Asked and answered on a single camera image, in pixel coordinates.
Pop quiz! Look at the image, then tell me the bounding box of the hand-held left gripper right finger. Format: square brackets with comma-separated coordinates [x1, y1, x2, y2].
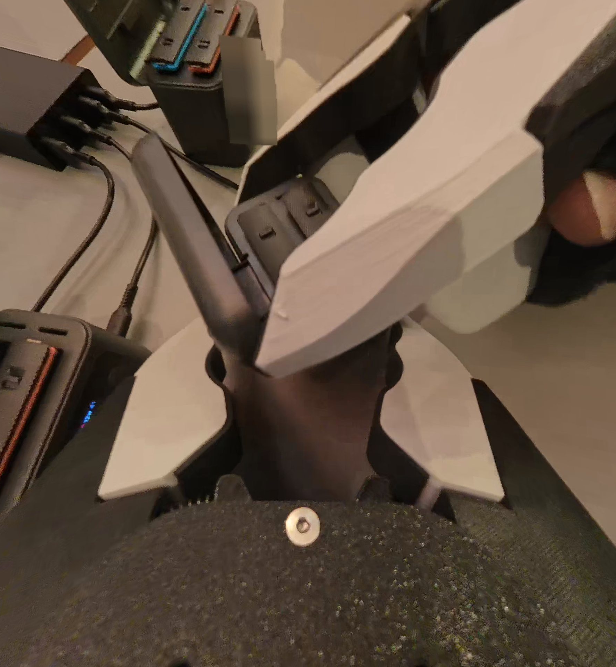
[379, 318, 507, 503]

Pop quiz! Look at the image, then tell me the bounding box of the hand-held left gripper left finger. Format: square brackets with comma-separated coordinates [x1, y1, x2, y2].
[100, 318, 236, 501]

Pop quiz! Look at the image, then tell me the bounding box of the person's right hand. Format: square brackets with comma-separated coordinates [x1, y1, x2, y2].
[546, 172, 616, 249]

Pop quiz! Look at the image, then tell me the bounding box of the black usb hub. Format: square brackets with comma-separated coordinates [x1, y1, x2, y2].
[0, 44, 117, 174]

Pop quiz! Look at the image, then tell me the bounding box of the black charging cable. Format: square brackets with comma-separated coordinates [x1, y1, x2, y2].
[107, 214, 164, 337]
[79, 89, 166, 114]
[63, 113, 242, 195]
[32, 141, 119, 314]

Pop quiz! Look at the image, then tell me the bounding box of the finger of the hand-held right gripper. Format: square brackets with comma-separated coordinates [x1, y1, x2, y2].
[256, 0, 616, 374]
[235, 11, 434, 206]

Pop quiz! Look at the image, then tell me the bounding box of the black battery charger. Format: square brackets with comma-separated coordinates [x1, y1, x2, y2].
[131, 131, 405, 501]
[63, 0, 277, 168]
[0, 308, 153, 528]

